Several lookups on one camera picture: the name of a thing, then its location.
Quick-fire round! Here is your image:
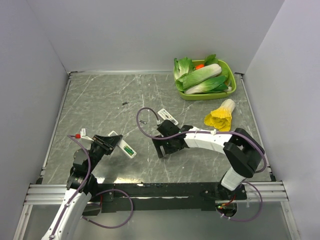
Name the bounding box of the black base bar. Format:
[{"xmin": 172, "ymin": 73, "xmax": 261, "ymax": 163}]
[{"xmin": 90, "ymin": 182, "xmax": 247, "ymax": 213}]

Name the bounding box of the green gold AAA battery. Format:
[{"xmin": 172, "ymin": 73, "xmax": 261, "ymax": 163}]
[{"xmin": 125, "ymin": 146, "xmax": 134, "ymax": 155}]

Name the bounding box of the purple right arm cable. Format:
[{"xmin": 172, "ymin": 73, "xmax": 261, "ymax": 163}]
[{"xmin": 135, "ymin": 106, "xmax": 267, "ymax": 222}]

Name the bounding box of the large green toy cabbage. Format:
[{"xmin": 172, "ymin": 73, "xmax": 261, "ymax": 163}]
[{"xmin": 181, "ymin": 63, "xmax": 222, "ymax": 90}]

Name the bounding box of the green plastic basket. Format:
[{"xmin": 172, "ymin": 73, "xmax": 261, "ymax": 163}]
[{"xmin": 174, "ymin": 54, "xmax": 237, "ymax": 101}]

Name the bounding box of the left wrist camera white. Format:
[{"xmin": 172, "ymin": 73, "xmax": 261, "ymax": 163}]
[{"xmin": 74, "ymin": 128, "xmax": 93, "ymax": 142}]

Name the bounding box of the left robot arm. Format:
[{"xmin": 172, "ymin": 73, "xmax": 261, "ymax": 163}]
[{"xmin": 42, "ymin": 134, "xmax": 123, "ymax": 240}]

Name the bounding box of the yellow toy cabbage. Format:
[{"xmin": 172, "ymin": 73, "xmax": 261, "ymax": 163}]
[{"xmin": 204, "ymin": 99, "xmax": 236, "ymax": 132}]

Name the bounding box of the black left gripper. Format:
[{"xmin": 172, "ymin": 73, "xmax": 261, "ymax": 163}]
[{"xmin": 86, "ymin": 134, "xmax": 122, "ymax": 173}]

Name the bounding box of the plain white remote control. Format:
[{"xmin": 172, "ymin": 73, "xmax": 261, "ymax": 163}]
[{"xmin": 117, "ymin": 138, "xmax": 137, "ymax": 159}]

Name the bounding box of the white remote with buttons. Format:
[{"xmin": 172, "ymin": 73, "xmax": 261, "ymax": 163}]
[{"xmin": 157, "ymin": 108, "xmax": 179, "ymax": 126}]

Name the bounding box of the orange toy carrot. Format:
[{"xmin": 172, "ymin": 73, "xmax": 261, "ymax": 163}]
[{"xmin": 195, "ymin": 64, "xmax": 205, "ymax": 70}]

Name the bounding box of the green toy lettuce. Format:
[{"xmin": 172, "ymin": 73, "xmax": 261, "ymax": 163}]
[{"xmin": 173, "ymin": 57, "xmax": 195, "ymax": 81}]

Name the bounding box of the green toy bok choy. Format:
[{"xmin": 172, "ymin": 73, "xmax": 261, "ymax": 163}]
[{"xmin": 184, "ymin": 75, "xmax": 229, "ymax": 95}]

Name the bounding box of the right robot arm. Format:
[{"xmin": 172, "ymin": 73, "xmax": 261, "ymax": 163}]
[{"xmin": 151, "ymin": 120, "xmax": 266, "ymax": 199}]

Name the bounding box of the aluminium frame rail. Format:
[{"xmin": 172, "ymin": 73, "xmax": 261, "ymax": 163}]
[{"xmin": 23, "ymin": 182, "xmax": 289, "ymax": 205}]

